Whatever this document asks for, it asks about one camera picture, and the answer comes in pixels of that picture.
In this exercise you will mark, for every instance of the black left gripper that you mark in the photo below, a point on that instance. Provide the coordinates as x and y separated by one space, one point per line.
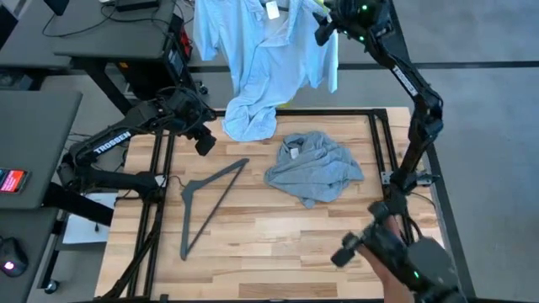
185 109

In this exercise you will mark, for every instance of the black power adapter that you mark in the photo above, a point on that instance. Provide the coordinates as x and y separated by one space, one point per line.
137 5

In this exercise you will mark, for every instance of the dark grey desk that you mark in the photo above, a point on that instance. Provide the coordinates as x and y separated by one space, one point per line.
126 42
38 126

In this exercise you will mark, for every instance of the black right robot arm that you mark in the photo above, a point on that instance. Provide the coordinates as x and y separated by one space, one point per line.
406 80

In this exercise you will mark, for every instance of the person's forearm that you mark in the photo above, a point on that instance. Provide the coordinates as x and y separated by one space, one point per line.
387 286

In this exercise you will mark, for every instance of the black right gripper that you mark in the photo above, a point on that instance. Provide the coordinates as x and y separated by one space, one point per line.
358 17

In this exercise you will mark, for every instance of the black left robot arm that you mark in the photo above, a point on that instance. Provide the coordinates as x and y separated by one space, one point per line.
111 143

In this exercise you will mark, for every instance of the black computer mouse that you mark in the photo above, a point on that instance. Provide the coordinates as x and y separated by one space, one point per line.
12 256

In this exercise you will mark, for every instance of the black desk crossbar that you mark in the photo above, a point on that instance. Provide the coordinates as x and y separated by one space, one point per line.
80 204

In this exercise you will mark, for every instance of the black computer tower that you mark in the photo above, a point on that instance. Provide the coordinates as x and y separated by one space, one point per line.
147 71

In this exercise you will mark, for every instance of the white paper sheet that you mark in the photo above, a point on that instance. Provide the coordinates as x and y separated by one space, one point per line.
84 231

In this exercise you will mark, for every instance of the black caster wheel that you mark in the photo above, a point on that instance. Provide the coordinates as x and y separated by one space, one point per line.
51 287

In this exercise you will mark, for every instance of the neon yellow t-shirt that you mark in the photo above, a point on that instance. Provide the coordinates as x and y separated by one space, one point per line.
322 5

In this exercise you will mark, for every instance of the grey shirt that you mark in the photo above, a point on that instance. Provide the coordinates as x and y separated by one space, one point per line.
320 172

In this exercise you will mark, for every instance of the black handheld device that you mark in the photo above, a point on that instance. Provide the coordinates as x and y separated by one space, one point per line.
391 248

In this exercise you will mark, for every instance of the dark grey clothes hanger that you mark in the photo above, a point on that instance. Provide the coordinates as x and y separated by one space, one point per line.
187 210

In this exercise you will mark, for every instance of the black monitor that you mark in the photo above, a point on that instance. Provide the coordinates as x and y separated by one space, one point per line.
57 6

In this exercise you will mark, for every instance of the phone with red screen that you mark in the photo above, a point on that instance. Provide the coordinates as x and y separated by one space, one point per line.
12 181

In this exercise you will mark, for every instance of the light blue collared shirt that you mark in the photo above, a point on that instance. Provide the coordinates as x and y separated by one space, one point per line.
261 67

